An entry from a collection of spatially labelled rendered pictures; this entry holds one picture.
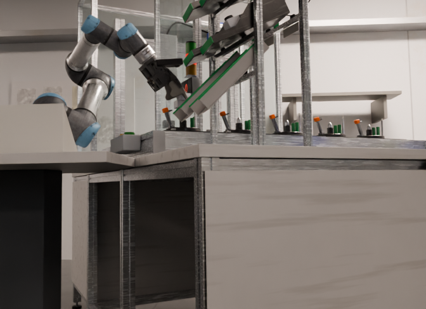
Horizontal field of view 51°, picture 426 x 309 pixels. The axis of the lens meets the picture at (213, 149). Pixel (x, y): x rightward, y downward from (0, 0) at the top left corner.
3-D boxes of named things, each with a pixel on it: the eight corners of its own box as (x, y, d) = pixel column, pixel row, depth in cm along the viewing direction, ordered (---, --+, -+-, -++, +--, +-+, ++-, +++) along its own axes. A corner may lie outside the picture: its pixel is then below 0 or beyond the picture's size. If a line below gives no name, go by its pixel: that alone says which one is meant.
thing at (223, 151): (199, 157, 98) (198, 143, 99) (84, 174, 234) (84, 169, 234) (561, 160, 159) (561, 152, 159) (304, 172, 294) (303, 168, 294)
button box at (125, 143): (122, 150, 165) (122, 133, 166) (109, 154, 184) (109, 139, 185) (141, 150, 168) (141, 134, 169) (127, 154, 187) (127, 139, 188)
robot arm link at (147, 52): (145, 48, 178) (151, 42, 171) (153, 57, 179) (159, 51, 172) (132, 58, 175) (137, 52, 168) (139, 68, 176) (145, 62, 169)
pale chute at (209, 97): (208, 109, 130) (198, 98, 130) (198, 116, 143) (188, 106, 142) (269, 47, 137) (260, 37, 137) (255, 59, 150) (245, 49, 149)
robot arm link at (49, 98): (20, 123, 170) (32, 104, 180) (53, 140, 174) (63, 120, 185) (32, 102, 163) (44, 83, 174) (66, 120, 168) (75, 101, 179)
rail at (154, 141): (153, 158, 154) (153, 127, 155) (101, 168, 234) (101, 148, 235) (168, 158, 157) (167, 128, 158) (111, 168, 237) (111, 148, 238)
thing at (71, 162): (-158, 167, 117) (-157, 156, 117) (12, 174, 206) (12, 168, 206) (106, 162, 113) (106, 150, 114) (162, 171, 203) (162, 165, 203)
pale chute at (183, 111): (189, 117, 144) (179, 106, 143) (181, 122, 157) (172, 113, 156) (246, 59, 151) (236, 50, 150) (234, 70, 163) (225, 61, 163)
